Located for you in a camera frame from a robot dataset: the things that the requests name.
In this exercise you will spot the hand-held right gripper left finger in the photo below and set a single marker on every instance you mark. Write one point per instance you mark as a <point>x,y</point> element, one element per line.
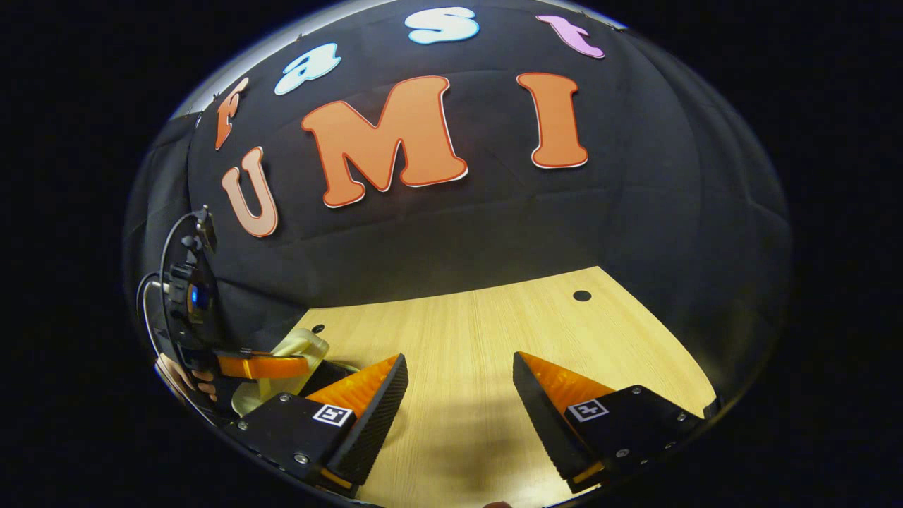
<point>374,423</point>

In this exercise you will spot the cream small suitcase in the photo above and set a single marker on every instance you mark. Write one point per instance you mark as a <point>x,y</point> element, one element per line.
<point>296,346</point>

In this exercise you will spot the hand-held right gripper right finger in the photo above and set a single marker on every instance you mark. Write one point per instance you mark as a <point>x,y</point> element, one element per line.
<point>547,427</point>

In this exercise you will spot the black backdrop cloth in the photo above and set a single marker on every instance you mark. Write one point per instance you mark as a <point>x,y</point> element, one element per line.
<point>494,226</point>

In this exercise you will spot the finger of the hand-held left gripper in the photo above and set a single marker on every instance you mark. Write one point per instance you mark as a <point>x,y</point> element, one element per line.
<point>261,367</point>

